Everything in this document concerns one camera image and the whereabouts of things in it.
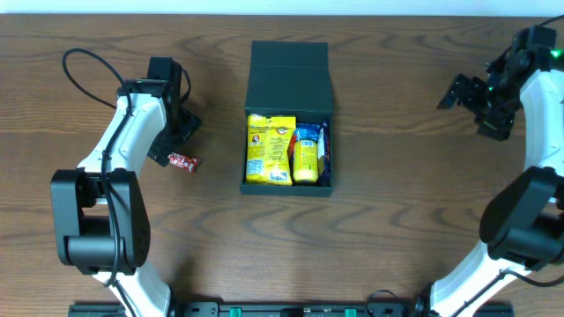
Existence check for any yellow snack bag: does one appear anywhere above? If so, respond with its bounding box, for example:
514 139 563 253
245 114 296 186

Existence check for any dark green box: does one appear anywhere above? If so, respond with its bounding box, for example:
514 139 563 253
239 41 335 198

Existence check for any red snack bag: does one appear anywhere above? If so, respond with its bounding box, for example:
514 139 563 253
287 134 297 160

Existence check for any yellow cylindrical candy container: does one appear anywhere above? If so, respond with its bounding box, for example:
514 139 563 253
293 140 318 184

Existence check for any Dairy Milk chocolate bar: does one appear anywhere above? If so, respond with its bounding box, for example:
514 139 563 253
317 120 330 175

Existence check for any blue Oreo cookie pack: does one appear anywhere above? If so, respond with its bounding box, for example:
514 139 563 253
293 122 321 142

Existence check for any small blue box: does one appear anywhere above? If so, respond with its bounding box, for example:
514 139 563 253
317 172 331 187

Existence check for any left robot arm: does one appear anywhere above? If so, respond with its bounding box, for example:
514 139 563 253
50 78 199 316

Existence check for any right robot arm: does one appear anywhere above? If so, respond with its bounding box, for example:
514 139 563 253
414 45 563 316

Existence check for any KitKat Milo chocolate bar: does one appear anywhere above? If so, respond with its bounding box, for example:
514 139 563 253
167 152 201 173

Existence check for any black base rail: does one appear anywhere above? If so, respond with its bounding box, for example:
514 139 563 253
67 301 515 317

